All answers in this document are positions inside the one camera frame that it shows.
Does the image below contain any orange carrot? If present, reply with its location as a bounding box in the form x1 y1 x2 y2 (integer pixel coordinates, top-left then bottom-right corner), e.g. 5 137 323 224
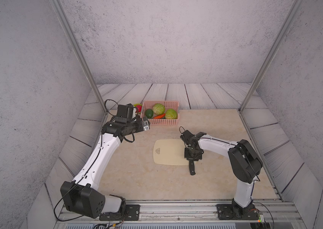
153 113 166 119

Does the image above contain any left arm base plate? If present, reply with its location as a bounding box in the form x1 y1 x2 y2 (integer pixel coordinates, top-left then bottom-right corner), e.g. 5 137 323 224
99 204 140 221

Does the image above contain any green cabbage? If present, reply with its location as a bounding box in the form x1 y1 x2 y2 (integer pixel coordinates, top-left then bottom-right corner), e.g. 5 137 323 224
152 103 165 116
165 109 178 119

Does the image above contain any green cabbage left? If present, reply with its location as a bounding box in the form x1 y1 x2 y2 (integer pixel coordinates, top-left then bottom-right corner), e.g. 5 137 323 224
152 103 165 116

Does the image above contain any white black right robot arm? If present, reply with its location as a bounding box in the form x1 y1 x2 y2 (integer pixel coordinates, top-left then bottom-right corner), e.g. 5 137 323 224
180 130 263 217

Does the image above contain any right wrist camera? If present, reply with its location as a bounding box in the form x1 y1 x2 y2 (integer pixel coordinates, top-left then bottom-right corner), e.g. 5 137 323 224
180 130 195 146

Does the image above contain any pink plastic basket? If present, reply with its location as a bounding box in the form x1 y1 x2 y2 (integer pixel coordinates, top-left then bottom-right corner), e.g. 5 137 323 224
141 101 180 126

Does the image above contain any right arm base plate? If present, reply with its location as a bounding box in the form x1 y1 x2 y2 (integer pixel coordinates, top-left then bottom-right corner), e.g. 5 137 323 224
216 204 260 221

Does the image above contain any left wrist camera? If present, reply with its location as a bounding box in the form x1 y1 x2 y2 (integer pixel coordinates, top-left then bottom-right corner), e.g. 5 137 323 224
116 104 136 120

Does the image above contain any dark green avocado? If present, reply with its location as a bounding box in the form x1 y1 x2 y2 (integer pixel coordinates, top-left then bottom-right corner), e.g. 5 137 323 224
145 109 154 119

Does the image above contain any black handled kitchen knife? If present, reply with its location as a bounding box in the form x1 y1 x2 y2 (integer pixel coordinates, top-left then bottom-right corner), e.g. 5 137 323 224
189 160 196 176

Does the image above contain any cream plastic cutting board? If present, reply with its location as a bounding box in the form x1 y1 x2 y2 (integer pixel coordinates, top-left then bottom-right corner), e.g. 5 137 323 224
153 139 189 166

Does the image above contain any aluminium frame post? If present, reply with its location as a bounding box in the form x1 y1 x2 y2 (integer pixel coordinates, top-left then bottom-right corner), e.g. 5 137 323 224
239 0 303 114
50 0 107 113

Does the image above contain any right aluminium frame post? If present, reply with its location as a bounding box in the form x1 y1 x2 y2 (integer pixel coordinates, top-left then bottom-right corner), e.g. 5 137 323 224
239 0 303 114

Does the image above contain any left aluminium frame post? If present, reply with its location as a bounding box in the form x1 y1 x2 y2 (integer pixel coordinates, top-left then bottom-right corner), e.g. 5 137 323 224
50 0 107 113

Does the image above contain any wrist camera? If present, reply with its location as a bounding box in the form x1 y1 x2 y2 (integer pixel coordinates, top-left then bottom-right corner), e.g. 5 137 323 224
180 130 195 146
116 104 136 120

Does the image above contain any aluminium mounting rail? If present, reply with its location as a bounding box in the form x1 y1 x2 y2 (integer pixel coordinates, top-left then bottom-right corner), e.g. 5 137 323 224
55 199 306 229

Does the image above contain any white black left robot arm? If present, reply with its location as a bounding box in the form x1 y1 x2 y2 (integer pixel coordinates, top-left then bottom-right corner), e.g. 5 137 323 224
60 117 150 219

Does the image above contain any red apple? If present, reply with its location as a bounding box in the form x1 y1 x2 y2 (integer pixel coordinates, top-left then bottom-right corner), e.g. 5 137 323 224
136 105 142 112

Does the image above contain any green cabbage right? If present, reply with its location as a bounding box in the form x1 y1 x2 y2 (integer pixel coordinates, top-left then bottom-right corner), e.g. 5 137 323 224
165 109 178 119

